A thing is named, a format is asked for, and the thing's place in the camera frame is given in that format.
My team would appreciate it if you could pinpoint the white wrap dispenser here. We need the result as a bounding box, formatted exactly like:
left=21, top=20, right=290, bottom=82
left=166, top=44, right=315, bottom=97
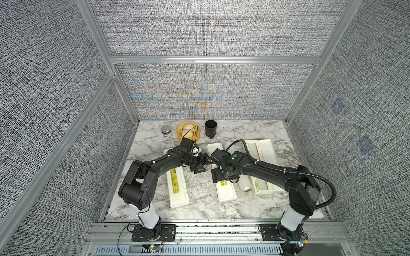
left=244, top=138, right=284, bottom=196
left=207, top=143, right=237, bottom=204
left=166, top=166, right=190, bottom=208

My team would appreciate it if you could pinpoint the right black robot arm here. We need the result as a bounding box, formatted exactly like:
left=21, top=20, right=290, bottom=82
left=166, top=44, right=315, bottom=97
left=208, top=139, right=337, bottom=242

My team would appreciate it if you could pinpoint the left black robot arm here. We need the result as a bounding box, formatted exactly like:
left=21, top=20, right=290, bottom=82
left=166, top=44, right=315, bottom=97
left=118, top=148, right=211, bottom=240

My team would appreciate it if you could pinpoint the yellow bowl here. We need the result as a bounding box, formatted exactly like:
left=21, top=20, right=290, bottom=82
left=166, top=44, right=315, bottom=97
left=176, top=121, right=200, bottom=142

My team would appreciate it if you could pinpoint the black cup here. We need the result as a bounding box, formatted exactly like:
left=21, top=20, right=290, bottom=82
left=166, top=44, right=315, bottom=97
left=205, top=120, right=217, bottom=139

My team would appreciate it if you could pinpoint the small silver lidded jar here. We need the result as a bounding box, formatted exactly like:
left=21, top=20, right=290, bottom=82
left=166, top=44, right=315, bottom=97
left=161, top=125, right=172, bottom=138

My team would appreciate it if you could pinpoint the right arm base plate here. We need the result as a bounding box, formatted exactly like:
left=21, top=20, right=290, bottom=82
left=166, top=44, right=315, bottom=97
left=258, top=223, right=308, bottom=242

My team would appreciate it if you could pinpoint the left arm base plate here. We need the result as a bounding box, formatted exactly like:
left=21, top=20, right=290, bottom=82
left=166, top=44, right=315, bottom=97
left=131, top=224, right=177, bottom=242

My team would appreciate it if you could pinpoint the aluminium front rail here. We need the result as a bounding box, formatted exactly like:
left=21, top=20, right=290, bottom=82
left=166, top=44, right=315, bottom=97
left=81, top=220, right=359, bottom=256

